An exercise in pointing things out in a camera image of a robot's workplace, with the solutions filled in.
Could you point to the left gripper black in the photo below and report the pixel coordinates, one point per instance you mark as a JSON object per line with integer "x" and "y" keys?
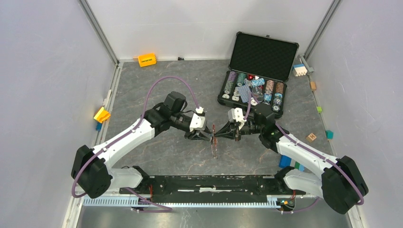
{"x": 194, "y": 134}

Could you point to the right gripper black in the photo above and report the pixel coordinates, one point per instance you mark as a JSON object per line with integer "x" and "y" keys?
{"x": 227, "y": 127}

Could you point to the red handled keyring tool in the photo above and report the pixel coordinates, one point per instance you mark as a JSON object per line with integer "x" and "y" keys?
{"x": 214, "y": 143}

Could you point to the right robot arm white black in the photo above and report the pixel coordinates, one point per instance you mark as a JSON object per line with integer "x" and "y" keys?
{"x": 338, "y": 181}

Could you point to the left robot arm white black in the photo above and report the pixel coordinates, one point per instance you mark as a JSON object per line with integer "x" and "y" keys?
{"x": 93, "y": 170}

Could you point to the blue green white brick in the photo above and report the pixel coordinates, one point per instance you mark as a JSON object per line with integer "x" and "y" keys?
{"x": 288, "y": 163}

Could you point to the black poker chip case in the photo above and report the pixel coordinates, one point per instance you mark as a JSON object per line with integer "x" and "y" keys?
{"x": 263, "y": 65}

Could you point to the wooden letter cube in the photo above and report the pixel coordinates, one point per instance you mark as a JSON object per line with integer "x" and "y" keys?
{"x": 311, "y": 137}

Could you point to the orange yellow toy block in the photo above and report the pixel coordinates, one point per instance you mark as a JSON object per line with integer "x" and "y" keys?
{"x": 147, "y": 60}

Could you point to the white blue toy block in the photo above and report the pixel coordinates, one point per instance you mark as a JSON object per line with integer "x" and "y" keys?
{"x": 299, "y": 70}

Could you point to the small wooden cube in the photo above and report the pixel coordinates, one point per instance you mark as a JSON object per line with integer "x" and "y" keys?
{"x": 313, "y": 86}

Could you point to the teal small cube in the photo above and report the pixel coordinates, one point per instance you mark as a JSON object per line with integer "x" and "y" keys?
{"x": 329, "y": 134}

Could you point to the yellow orange block left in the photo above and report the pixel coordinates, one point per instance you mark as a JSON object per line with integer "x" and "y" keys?
{"x": 101, "y": 115}

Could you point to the blue small block left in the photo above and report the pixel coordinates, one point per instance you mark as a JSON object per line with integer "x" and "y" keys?
{"x": 99, "y": 127}

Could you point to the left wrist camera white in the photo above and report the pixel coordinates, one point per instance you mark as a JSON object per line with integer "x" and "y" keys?
{"x": 198, "y": 121}

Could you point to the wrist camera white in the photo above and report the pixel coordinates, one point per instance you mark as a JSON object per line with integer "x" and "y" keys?
{"x": 198, "y": 121}
{"x": 237, "y": 117}

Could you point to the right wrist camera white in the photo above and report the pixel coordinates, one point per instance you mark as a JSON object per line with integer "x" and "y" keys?
{"x": 237, "y": 117}

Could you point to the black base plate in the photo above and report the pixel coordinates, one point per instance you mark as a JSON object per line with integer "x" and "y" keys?
{"x": 212, "y": 188}

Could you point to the white toothed cable rail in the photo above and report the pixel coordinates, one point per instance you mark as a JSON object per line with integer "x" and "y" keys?
{"x": 132, "y": 201}

